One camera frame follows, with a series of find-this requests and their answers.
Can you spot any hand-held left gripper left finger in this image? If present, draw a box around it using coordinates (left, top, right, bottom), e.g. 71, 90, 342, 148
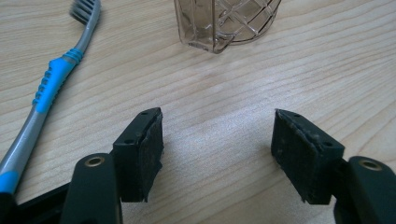
111, 106, 164, 203

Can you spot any blue and grey toothbrush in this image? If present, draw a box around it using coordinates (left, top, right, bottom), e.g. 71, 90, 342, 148
0, 0, 103, 196

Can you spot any clear patterned glass cup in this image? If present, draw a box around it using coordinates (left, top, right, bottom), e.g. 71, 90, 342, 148
173, 0, 283, 55

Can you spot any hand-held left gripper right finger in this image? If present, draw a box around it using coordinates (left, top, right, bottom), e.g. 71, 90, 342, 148
270, 108, 346, 206

